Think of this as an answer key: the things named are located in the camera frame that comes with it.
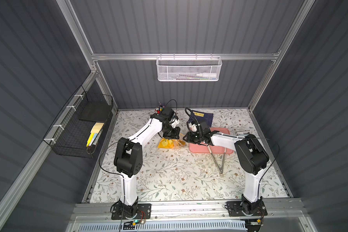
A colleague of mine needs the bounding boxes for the white wire mesh basket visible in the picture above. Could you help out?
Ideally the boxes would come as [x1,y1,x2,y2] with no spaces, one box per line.
[156,55,222,82]

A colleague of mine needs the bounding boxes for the black tray in basket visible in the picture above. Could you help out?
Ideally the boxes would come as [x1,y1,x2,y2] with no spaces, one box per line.
[78,102,111,123]

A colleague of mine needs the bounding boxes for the pink plastic tray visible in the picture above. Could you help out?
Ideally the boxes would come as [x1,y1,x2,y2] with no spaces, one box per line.
[188,128,234,154]

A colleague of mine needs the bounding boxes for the dark blue notebook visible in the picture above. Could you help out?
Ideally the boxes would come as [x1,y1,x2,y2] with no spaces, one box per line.
[193,110,214,127]

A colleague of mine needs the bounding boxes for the yellow sticky notes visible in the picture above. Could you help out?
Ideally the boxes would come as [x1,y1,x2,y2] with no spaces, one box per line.
[87,122,104,147]

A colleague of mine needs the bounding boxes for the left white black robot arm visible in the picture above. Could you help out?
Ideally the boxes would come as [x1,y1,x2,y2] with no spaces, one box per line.
[114,107,180,217]

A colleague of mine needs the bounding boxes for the metal tongs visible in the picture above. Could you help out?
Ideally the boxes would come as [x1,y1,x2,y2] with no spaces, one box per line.
[207,146,227,176]

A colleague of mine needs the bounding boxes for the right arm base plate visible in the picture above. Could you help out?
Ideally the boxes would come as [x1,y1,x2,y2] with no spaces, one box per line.
[224,200,268,217]

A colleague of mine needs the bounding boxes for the clear resealable bag yellow print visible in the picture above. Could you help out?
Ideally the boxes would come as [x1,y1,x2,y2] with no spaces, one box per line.
[158,138,187,149]

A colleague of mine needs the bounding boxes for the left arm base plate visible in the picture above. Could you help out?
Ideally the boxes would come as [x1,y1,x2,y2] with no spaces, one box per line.
[110,202,152,220]

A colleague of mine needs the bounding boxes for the black wire wall basket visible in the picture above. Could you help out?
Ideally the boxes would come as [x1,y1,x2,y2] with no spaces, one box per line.
[43,86,114,159]

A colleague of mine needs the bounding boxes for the white marker in basket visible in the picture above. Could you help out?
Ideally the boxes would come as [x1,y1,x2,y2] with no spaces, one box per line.
[196,72,218,79]

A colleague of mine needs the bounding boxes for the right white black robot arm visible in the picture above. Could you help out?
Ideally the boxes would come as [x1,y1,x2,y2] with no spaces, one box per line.
[183,121,269,216]

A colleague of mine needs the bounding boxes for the small teal eraser box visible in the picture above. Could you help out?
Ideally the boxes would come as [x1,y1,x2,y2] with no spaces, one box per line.
[236,130,251,136]

